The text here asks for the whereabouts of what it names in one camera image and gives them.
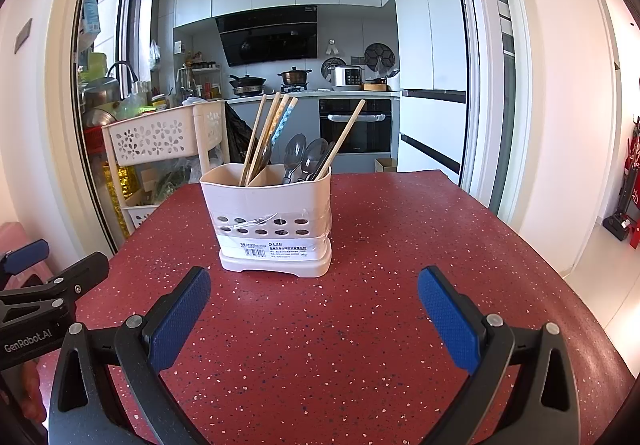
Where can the person's left hand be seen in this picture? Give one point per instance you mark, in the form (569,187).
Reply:
(32,390)

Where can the white floral storage cart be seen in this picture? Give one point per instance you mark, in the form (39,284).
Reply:
(150,132)

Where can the black built-in oven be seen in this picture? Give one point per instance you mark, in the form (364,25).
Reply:
(370,135)

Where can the steel rice cooker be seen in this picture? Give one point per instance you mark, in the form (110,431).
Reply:
(346,77)

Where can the white plastic bag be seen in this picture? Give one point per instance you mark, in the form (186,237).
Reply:
(195,101)

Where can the black printed bag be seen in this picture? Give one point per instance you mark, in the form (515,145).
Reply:
(235,135)

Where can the green plastic container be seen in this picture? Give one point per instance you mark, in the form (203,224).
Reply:
(97,65)

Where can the gas stove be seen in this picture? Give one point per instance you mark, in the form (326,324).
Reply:
(295,88)

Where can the plain wooden chopstick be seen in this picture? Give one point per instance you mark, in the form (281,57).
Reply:
(271,112)
(347,127)
(256,130)

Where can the round grey trivet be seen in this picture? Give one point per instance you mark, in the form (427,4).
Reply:
(331,64)

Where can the white spice rack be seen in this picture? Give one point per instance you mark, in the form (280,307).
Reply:
(205,67)

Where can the round bamboo board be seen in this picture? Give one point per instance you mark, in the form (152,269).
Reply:
(375,86)

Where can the steel stockpot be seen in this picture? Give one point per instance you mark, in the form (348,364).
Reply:
(100,92)

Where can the black wok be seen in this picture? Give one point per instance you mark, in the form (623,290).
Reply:
(247,82)

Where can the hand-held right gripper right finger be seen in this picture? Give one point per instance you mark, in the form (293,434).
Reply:
(447,320)

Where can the grey kitchen base cabinet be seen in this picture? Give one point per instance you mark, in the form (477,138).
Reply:
(305,120)

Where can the white plastic utensil holder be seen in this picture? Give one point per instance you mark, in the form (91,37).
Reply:
(225,195)

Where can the red printed bag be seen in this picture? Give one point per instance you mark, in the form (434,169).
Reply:
(627,185)

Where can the red plastic basket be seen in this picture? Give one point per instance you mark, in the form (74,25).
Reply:
(95,140)

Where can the blue patterned chopstick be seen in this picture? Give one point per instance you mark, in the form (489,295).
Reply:
(289,112)

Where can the white refrigerator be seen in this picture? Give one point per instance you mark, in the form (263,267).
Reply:
(430,50)

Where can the blue carton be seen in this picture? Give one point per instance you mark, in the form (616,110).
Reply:
(90,12)

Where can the round dark multi-hole pan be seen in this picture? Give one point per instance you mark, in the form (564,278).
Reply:
(379,55)

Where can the white wall ornament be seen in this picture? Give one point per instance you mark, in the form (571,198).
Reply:
(331,46)

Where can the steel spoon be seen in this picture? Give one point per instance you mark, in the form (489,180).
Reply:
(315,155)
(296,147)
(267,154)

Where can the white countertop appliance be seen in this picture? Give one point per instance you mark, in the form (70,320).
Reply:
(393,81)

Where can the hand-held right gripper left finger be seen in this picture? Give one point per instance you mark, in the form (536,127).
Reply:
(180,320)

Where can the black range hood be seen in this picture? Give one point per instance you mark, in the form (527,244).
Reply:
(270,42)

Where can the steel kitchen faucet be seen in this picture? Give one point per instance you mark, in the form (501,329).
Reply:
(131,70)

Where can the grey wall plate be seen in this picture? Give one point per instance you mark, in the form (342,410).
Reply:
(23,36)

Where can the cardboard box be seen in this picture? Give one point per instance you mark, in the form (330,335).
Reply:
(386,166)

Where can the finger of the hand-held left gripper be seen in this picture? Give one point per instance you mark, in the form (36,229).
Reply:
(75,277)
(27,252)

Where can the brown cooking pot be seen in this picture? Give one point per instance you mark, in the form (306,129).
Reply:
(295,76)

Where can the steel bowl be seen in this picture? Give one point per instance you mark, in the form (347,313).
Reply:
(100,117)

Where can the gold tinsel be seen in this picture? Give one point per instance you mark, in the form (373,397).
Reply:
(122,185)

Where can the black chopstick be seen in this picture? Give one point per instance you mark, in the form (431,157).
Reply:
(327,152)

